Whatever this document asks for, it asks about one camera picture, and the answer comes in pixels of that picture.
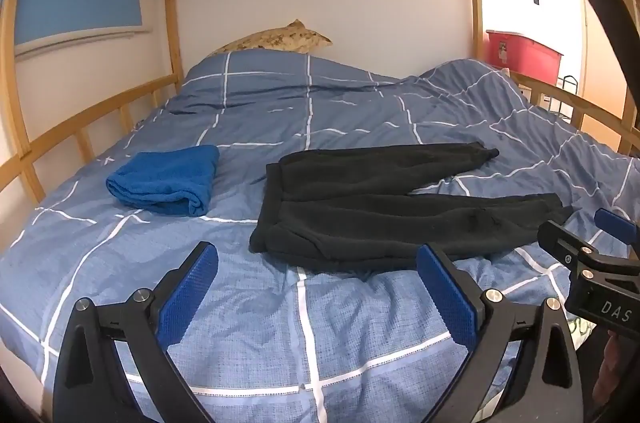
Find blue folded towel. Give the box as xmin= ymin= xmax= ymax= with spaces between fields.
xmin=106 ymin=145 xmax=221 ymax=218

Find person's right hand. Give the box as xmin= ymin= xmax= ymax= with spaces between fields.
xmin=592 ymin=331 xmax=624 ymax=404

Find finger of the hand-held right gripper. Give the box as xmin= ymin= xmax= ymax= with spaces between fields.
xmin=580 ymin=208 xmax=640 ymax=286
xmin=537 ymin=219 xmax=598 ymax=278

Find brown patterned pillow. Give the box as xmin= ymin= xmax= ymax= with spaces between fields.
xmin=207 ymin=19 xmax=333 ymax=56

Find black pants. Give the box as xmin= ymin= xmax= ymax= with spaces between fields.
xmin=249 ymin=143 xmax=577 ymax=275

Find wooden bunk bed frame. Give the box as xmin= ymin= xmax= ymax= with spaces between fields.
xmin=0 ymin=0 xmax=640 ymax=210

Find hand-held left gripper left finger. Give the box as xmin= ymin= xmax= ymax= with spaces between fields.
xmin=52 ymin=241 xmax=221 ymax=423

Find blue checked duvet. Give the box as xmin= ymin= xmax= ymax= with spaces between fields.
xmin=0 ymin=52 xmax=640 ymax=423

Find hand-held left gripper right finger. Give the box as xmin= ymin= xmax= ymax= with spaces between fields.
xmin=416 ymin=244 xmax=586 ymax=423

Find black wire rack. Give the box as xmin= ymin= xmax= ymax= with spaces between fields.
xmin=542 ymin=74 xmax=582 ymax=122

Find red storage box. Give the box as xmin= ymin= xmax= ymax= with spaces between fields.
xmin=485 ymin=29 xmax=565 ymax=86

